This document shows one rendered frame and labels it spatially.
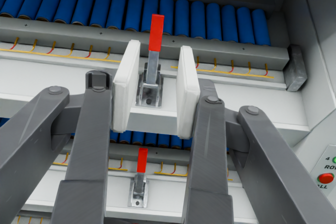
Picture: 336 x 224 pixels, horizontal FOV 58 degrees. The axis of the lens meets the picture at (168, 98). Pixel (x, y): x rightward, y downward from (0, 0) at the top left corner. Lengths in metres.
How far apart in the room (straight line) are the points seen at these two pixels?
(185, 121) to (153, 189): 0.33
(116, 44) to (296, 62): 0.21
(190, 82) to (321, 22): 0.25
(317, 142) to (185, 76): 0.25
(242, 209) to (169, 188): 0.11
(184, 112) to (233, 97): 0.20
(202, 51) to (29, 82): 0.19
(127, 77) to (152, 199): 0.33
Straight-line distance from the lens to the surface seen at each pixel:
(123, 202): 0.47
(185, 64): 0.18
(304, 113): 0.38
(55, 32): 0.36
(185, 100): 0.15
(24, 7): 0.41
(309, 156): 0.40
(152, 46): 0.30
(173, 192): 0.48
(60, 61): 0.36
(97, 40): 0.35
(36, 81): 0.35
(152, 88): 0.33
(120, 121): 0.16
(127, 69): 0.16
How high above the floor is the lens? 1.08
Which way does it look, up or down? 37 degrees down
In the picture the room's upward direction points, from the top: 9 degrees clockwise
